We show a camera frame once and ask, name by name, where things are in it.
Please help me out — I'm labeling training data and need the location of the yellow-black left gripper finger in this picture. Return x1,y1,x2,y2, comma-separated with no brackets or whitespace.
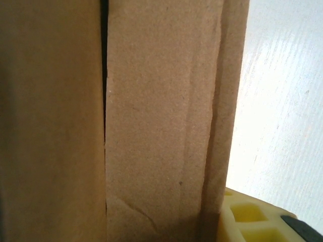
216,186,323,242

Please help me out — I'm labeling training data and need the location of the brown cardboard box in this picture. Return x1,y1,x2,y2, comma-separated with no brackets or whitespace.
0,0,250,242

